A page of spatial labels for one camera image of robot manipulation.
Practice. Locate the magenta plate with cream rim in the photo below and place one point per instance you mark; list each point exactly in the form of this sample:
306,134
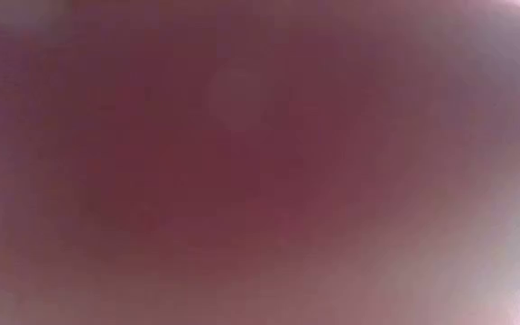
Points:
251,171

